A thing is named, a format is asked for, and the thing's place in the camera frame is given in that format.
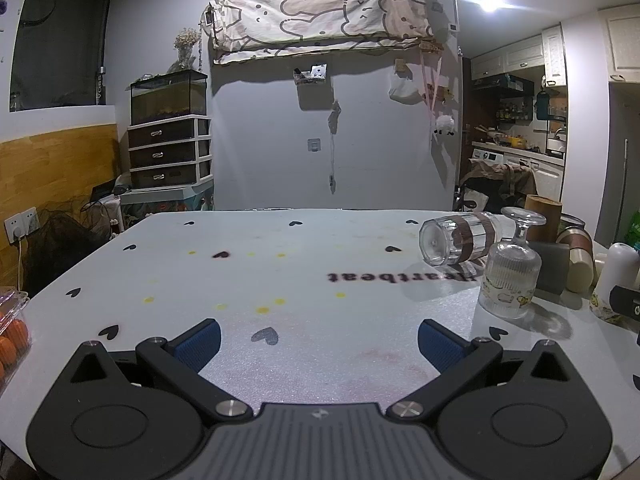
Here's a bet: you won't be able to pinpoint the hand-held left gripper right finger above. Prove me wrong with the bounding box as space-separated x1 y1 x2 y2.
385 318 577 422

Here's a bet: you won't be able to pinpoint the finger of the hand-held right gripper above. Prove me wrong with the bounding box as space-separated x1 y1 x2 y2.
608 284 640 320

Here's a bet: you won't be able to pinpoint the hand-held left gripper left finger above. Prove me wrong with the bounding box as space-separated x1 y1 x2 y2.
62 318 255 423

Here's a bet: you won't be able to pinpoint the clear glass cup brown bands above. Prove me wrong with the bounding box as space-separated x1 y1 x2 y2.
419 212 502 267

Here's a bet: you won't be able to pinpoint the beige and brown cup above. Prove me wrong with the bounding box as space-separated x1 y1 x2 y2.
556 227 596 294

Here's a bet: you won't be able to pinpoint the white cartoon print bottle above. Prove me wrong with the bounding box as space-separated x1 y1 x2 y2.
590 242 640 322

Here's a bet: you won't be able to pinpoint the grey square block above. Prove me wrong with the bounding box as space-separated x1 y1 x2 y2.
529 240 572 295

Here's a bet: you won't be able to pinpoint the metal tin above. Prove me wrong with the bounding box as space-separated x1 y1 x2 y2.
558 213 587 235

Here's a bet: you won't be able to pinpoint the ribbed stemmed glass cartoon print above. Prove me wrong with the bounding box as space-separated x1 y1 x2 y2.
478 206 547 320

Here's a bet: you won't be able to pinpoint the wooden cylinder container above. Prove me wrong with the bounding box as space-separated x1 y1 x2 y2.
524 194 564 244

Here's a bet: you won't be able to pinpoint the white heart print tablecloth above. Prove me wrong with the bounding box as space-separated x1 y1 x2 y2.
0 208 640 480

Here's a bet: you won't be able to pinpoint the black netting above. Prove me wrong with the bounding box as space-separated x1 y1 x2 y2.
24 199 123 302

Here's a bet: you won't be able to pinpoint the brown cloth on chair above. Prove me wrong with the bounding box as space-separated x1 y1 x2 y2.
459 162 537 212

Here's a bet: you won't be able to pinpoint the white washing machine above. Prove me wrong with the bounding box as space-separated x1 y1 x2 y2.
470 147 563 199

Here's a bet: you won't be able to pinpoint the black laptop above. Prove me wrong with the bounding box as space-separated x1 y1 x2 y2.
89 177 122 203

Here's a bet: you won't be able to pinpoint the clear plastic box of oranges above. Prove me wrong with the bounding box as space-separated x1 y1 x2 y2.
0 286 33 393

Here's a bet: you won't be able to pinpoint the white drawer unit dark drawers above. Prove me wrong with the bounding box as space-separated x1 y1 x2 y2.
126 114 214 190

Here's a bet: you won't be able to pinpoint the plush sheep toy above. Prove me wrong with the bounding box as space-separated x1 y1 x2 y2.
431 114 457 139

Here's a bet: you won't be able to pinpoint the glass fish tank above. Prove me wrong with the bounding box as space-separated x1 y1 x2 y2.
130 70 209 127

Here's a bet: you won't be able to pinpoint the white hanging bag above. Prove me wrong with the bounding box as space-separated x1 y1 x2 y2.
388 71 422 102

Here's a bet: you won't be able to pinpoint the dried flower bouquet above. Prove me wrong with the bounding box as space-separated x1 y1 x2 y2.
167 27 202 75

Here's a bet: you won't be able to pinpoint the cartoon printed blanket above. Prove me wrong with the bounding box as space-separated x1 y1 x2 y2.
204 0 437 66

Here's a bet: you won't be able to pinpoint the white charger cable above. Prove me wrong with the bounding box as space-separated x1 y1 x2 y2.
14 232 26 297

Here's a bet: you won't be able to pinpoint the white wall socket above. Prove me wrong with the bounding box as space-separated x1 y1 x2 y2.
4 206 40 246

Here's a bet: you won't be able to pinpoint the hanging grey cable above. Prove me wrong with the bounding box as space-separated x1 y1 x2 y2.
326 99 344 194

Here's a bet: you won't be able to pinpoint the white kitchen wall cabinets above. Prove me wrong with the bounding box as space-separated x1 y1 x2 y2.
470 4 640 88

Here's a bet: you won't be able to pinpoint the small wall shelf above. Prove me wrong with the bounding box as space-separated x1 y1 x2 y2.
293 63 329 84

